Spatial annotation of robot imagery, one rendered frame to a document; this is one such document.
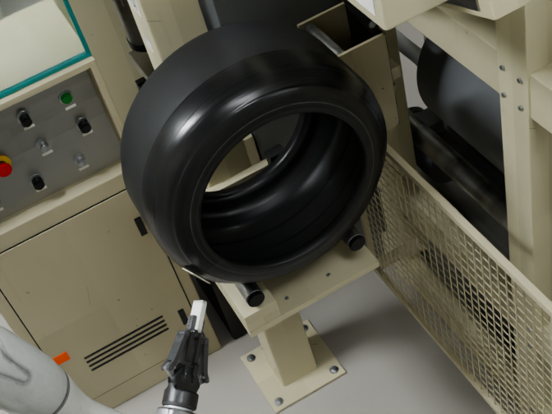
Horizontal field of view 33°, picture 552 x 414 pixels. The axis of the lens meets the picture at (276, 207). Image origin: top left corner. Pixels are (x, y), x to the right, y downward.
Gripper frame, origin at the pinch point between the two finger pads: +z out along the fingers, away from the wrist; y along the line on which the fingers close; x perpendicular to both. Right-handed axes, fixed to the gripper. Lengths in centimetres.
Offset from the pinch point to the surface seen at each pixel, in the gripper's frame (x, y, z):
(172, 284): -70, 54, 27
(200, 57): 14, -27, 48
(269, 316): -0.7, 24.1, 6.9
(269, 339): -44, 75, 15
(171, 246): 1.3, -13.0, 11.8
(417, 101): -55, 155, 139
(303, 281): 1.3, 32.3, 18.4
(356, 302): -44, 117, 39
